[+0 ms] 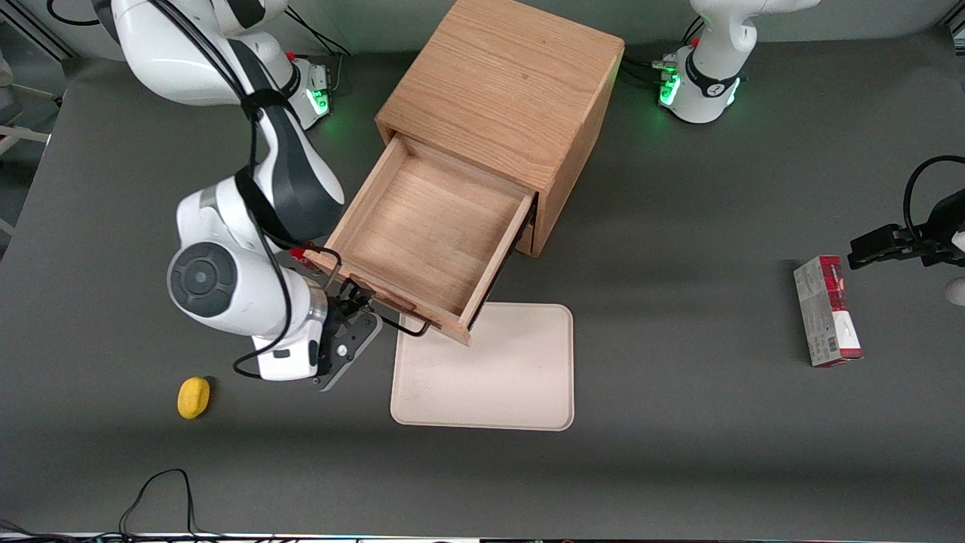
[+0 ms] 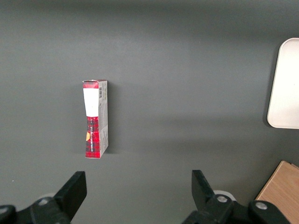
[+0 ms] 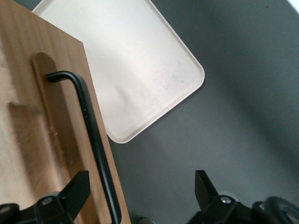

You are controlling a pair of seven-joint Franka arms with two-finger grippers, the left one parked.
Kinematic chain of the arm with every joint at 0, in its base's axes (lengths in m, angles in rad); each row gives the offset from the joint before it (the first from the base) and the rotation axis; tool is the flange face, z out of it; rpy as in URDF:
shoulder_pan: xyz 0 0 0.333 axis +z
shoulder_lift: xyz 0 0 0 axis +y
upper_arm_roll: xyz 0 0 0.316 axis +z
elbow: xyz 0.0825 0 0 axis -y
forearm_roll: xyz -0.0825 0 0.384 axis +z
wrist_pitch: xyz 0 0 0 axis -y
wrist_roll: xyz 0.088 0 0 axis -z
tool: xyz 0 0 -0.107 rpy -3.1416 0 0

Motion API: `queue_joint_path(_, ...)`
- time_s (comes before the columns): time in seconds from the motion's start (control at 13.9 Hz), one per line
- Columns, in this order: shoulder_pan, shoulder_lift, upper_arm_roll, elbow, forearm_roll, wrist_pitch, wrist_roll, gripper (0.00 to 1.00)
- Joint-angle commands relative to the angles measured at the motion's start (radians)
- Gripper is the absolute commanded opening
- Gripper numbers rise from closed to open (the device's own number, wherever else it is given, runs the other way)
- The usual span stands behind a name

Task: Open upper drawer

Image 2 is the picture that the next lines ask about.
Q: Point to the cream rectangular tray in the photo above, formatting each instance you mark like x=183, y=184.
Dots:
x=285, y=88

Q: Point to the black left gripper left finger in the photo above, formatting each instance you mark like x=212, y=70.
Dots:
x=70, y=198

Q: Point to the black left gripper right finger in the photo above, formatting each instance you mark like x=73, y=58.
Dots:
x=203, y=196

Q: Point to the red and grey carton box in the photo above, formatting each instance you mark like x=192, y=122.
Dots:
x=93, y=130

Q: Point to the wooden drawer cabinet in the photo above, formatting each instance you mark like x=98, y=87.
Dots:
x=280, y=186

